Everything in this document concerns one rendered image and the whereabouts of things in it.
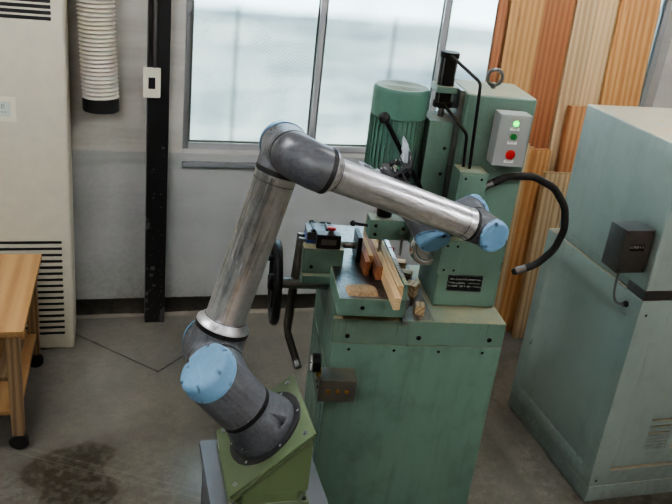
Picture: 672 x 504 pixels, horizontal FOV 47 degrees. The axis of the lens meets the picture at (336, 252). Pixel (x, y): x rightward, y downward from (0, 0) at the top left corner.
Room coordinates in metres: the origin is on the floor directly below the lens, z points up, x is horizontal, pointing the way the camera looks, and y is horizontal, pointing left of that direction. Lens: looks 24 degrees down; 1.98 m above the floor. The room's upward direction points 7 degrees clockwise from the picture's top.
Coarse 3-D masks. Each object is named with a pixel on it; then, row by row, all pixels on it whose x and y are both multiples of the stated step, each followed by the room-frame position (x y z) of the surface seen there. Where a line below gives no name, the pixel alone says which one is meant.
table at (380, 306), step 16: (352, 240) 2.59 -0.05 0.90; (352, 256) 2.45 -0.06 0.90; (336, 272) 2.31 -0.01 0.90; (352, 272) 2.32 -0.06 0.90; (336, 288) 2.20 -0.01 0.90; (384, 288) 2.23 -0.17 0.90; (336, 304) 2.16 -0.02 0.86; (352, 304) 2.13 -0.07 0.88; (368, 304) 2.14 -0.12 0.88; (384, 304) 2.15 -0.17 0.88; (400, 304) 2.16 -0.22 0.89
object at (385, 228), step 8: (368, 216) 2.42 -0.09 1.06; (376, 216) 2.42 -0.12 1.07; (392, 216) 2.43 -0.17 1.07; (368, 224) 2.40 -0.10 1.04; (376, 224) 2.38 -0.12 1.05; (384, 224) 2.39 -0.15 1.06; (392, 224) 2.39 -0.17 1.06; (400, 224) 2.40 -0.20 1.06; (368, 232) 2.39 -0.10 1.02; (376, 232) 2.39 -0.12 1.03; (384, 232) 2.39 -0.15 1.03; (392, 232) 2.40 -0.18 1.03; (408, 232) 2.40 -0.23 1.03
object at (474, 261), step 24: (504, 96) 2.37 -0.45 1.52; (528, 96) 2.41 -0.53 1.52; (480, 120) 2.36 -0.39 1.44; (456, 144) 2.38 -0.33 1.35; (480, 144) 2.36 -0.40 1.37; (504, 168) 2.37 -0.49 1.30; (504, 192) 2.38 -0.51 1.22; (504, 216) 2.38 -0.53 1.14; (480, 264) 2.37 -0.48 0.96; (432, 288) 2.37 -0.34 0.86
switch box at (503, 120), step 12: (504, 120) 2.30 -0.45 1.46; (528, 120) 2.32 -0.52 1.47; (492, 132) 2.35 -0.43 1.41; (504, 132) 2.30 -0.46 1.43; (516, 132) 2.31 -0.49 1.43; (528, 132) 2.32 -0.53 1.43; (492, 144) 2.33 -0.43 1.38; (504, 144) 2.31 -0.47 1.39; (492, 156) 2.31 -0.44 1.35; (504, 156) 2.31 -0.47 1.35; (516, 156) 2.31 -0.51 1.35
